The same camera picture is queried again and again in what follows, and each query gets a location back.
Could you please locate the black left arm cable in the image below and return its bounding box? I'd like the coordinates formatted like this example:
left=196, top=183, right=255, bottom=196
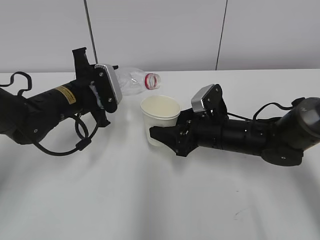
left=0, top=71, right=101, bottom=156

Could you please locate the clear red-label water bottle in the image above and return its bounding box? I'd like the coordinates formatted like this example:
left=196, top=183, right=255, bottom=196
left=115, top=67, right=161, bottom=96

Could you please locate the dark wall cable left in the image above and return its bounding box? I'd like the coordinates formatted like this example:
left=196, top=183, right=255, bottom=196
left=83, top=0, right=99, bottom=63

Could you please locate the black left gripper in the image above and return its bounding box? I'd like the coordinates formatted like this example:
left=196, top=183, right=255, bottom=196
left=72, top=47, right=111, bottom=128

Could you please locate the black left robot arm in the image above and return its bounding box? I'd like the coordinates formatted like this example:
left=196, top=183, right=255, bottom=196
left=0, top=47, right=117, bottom=145

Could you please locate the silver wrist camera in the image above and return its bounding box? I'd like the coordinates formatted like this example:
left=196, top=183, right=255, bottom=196
left=94, top=64, right=123, bottom=113
left=191, top=84, right=227, bottom=117

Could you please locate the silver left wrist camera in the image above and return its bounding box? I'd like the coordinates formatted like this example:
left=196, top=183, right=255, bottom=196
left=94, top=64, right=123, bottom=113

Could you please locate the dark wall seam strip right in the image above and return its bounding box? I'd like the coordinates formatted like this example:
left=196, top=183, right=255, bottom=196
left=215, top=0, right=229, bottom=71

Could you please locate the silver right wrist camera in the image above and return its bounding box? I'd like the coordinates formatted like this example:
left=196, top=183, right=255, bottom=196
left=191, top=84, right=227, bottom=117

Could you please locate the white paper cup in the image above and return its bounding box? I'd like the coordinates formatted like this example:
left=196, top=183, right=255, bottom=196
left=140, top=95, right=181, bottom=147

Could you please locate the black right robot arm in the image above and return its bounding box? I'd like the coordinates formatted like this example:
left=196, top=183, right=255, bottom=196
left=149, top=97, right=320, bottom=167

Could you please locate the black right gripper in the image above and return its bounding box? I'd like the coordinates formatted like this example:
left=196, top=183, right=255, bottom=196
left=149, top=109, right=225, bottom=157

